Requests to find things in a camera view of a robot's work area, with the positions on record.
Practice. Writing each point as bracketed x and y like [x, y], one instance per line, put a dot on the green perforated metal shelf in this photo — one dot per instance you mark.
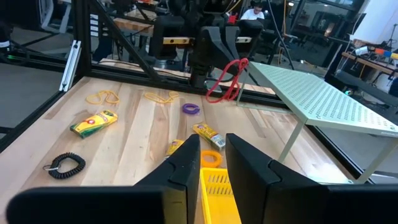
[326, 102]

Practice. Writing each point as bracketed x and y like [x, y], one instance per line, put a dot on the wooden table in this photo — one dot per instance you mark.
[130, 23]

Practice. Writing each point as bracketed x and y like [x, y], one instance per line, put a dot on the black aluminium rig frame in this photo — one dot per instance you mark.
[82, 31]

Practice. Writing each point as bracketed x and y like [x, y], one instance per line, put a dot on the grey metal base plate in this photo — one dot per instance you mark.
[215, 88]

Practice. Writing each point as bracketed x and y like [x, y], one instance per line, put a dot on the clear-ended yellow crayon pack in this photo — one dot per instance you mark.
[208, 135]
[174, 147]

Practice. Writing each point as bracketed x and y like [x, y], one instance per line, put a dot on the orange coil wristband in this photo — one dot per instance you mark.
[205, 161]

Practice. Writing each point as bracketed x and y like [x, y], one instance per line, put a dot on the person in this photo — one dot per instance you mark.
[253, 14]

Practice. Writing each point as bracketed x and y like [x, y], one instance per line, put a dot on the wooden workbench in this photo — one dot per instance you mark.
[373, 63]

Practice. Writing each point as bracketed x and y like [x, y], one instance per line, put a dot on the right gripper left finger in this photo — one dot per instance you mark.
[185, 174]

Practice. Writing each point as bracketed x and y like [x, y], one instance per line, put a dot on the yellow crayon box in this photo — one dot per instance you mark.
[93, 123]

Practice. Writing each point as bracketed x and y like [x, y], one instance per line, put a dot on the black coil wristband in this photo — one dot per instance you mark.
[62, 175]

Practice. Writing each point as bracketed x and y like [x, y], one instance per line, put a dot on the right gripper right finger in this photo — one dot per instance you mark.
[258, 186]

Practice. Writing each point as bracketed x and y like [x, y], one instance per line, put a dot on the yellow plastic basket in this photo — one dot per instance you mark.
[217, 199]

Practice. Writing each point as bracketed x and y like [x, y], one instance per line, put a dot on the silver aluminium bracket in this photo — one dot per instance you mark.
[71, 65]

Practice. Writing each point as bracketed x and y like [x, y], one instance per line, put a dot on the purple coil wristband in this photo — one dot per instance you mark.
[186, 110]

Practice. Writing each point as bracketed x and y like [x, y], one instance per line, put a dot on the red rubber band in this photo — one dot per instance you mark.
[231, 88]

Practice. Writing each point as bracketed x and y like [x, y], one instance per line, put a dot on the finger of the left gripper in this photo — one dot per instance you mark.
[233, 40]
[214, 49]

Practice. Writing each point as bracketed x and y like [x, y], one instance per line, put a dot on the red box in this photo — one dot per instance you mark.
[232, 18]

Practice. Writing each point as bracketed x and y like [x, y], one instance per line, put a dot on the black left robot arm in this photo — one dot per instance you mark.
[202, 12]

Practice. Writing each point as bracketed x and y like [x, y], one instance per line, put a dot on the yellow rubber band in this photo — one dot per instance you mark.
[155, 99]
[91, 99]

